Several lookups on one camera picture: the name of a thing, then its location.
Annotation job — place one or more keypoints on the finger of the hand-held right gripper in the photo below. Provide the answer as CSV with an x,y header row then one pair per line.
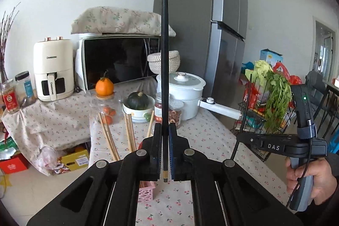
x,y
249,139

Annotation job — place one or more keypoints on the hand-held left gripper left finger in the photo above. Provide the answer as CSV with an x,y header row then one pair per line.
x,y
158,151

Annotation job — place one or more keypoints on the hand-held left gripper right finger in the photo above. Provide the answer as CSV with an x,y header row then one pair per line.
x,y
172,157

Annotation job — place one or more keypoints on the wooden chopstick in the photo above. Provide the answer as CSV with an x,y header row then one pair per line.
x,y
129,133
132,133
150,122
111,139
107,137

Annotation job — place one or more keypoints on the pink plastic basket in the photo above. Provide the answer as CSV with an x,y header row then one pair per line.
x,y
145,194

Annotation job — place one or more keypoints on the black chopstick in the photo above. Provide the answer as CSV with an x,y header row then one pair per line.
x,y
164,56

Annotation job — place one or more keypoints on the person's right hand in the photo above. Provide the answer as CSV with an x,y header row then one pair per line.
x,y
324,178

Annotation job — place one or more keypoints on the jar of dried fruit slices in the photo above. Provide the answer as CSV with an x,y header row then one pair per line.
x,y
176,114

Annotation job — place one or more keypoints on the jar of red berries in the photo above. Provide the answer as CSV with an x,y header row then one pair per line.
x,y
158,109

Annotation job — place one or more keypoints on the white striped bowl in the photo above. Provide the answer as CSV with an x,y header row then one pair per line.
x,y
132,114

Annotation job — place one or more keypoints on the coriander bunch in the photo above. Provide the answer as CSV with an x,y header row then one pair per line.
x,y
278,99

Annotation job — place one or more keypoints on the dark green pumpkin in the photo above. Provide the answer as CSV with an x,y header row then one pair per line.
x,y
137,101

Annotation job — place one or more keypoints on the white electric pot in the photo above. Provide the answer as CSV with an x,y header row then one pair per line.
x,y
190,104

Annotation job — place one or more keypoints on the small orange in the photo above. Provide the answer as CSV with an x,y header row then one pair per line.
x,y
109,120
109,111

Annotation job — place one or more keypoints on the black chair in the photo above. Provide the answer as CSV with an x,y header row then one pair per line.
x,y
320,88

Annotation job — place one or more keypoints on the green leafy cabbage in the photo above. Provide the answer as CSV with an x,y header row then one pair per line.
x,y
261,71

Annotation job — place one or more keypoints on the clear glass jar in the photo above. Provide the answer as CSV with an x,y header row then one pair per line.
x,y
96,109

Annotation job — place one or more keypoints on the red plastic bag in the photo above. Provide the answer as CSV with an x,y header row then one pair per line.
x,y
286,72

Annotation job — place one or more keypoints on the white pot lid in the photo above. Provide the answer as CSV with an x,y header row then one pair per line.
x,y
190,81

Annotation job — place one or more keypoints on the yellow cardboard box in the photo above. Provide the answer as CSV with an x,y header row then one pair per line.
x,y
76,159

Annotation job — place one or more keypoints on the large orange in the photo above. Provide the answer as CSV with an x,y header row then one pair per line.
x,y
104,87

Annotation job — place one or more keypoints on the blue cardboard box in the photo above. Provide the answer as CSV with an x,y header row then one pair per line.
x,y
271,56

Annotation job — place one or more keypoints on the interior door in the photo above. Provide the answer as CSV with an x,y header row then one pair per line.
x,y
324,48

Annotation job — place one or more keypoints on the black door microwave oven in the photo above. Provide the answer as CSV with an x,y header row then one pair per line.
x,y
114,61

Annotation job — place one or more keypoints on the small floral tablecloth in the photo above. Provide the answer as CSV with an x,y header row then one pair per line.
x,y
53,122

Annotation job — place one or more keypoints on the clear plastic bag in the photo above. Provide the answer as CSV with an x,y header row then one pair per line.
x,y
49,159

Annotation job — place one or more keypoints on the grey refrigerator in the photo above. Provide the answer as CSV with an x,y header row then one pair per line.
x,y
185,30

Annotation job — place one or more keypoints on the cream air fryer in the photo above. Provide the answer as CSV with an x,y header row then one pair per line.
x,y
53,61

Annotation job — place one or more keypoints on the floral cloth cover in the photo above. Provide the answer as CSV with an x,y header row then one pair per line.
x,y
111,19

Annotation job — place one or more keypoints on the red box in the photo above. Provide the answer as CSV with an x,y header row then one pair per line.
x,y
13,165

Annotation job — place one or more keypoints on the blue label jar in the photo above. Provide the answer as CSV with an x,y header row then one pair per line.
x,y
25,88

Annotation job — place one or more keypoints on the green foil bag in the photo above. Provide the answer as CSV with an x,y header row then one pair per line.
x,y
6,148

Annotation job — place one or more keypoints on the red label jar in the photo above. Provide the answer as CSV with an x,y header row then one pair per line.
x,y
10,99

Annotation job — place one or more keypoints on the dried twigs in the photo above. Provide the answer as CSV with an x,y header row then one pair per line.
x,y
4,56

